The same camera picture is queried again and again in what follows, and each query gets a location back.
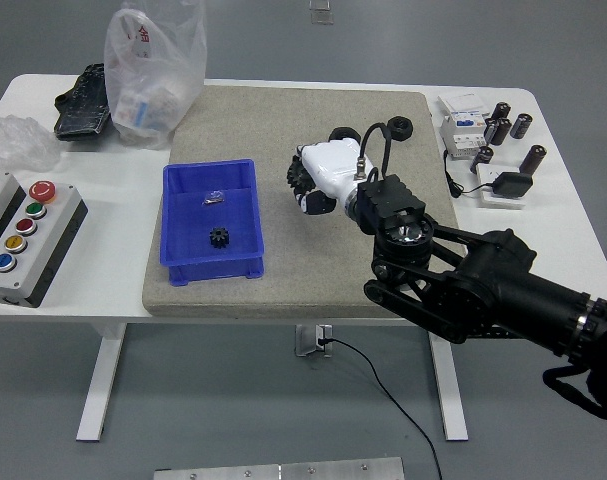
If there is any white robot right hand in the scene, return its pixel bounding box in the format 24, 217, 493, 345
285, 137, 368, 218

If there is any large black hex nut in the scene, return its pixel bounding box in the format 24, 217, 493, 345
328, 126, 363, 143

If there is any white circuit breaker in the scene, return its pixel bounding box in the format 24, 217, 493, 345
440, 110, 492, 161

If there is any black floor cable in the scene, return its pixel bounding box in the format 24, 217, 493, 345
320, 338, 443, 480

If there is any black plug adapter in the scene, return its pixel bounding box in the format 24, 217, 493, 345
491, 171, 534, 200

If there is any clear bubble wrap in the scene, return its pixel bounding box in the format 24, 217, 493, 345
0, 114, 63, 174

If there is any black adapter cord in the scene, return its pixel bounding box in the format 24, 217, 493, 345
441, 148, 497, 197

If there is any white power socket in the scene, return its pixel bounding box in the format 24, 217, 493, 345
475, 163, 528, 210

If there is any grey five-button control box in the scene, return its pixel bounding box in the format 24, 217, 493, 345
0, 180, 90, 309

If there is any grey-brown mat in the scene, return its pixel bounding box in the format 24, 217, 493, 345
141, 85, 468, 320

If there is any small black hex nut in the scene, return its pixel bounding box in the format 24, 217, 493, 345
386, 116, 415, 142

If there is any large black gear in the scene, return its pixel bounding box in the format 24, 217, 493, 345
286, 153, 314, 189

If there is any silver metal plate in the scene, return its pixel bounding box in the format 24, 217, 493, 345
153, 456, 405, 480

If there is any black plastic tray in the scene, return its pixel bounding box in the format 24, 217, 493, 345
52, 63, 113, 143

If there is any small black gear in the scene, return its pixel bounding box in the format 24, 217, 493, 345
207, 226, 234, 251

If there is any white plastic bag with boxes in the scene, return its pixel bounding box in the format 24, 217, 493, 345
104, 0, 208, 151

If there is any clear floor fixture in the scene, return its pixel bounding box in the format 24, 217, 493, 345
308, 0, 336, 25

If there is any blue plastic box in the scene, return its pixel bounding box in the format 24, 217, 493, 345
160, 158, 267, 287

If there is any white table leg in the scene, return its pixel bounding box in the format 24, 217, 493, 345
75, 323, 127, 442
429, 333, 470, 442

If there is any silver under-table control box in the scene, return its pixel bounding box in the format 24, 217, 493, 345
295, 323, 333, 359

